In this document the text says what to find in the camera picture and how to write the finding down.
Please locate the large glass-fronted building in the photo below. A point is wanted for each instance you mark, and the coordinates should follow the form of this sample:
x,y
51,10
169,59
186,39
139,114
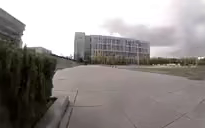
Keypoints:
x,y
113,48

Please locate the grassy slope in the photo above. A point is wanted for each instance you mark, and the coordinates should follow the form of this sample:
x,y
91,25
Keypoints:
x,y
65,62

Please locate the grey concrete slab pavement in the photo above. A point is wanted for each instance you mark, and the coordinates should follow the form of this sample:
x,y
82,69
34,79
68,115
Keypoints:
x,y
123,96

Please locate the row of trees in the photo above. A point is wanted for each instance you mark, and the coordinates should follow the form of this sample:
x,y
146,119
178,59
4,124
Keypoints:
x,y
163,61

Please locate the low grey building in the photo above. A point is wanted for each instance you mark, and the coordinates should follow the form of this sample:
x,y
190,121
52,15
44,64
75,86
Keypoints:
x,y
40,50

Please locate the grey concrete kerb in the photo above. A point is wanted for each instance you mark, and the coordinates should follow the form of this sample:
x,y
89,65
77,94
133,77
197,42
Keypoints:
x,y
53,113

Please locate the grass field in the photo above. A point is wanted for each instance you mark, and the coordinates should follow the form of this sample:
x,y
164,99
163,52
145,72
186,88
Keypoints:
x,y
186,71

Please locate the dark green hedge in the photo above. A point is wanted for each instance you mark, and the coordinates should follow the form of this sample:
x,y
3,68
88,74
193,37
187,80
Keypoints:
x,y
16,83

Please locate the grey tall building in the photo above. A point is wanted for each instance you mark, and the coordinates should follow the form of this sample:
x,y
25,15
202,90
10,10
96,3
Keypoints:
x,y
5,26

